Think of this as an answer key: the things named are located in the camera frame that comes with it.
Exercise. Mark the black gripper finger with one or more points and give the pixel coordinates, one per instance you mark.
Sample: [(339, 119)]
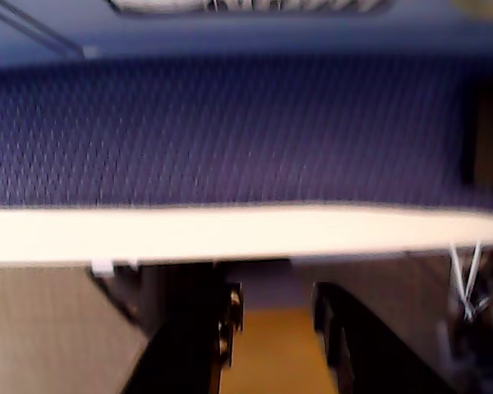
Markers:
[(361, 349), (185, 328)]

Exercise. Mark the blue patterned cloth panel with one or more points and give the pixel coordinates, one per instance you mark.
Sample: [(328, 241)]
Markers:
[(271, 37)]

